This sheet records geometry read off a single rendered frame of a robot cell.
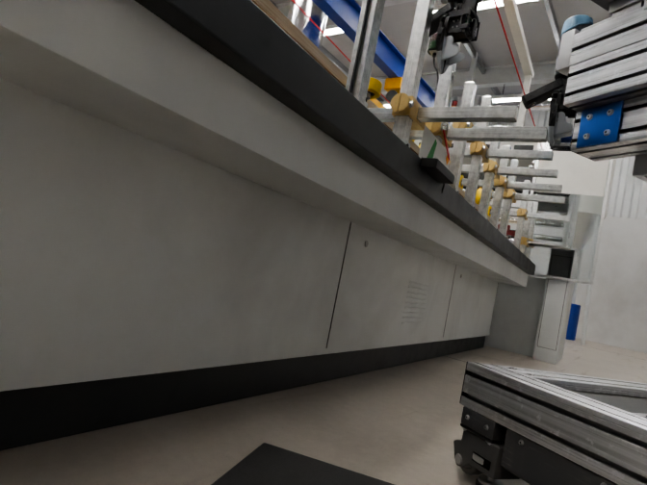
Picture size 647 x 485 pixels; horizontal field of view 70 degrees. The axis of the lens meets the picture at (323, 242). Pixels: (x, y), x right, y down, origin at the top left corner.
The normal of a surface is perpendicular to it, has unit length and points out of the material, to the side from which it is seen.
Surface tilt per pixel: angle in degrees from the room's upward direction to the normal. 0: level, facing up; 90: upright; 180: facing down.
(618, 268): 90
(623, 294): 90
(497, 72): 90
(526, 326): 90
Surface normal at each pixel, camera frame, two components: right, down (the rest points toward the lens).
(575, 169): -0.51, -0.15
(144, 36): 0.84, 0.14
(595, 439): -0.89, -0.20
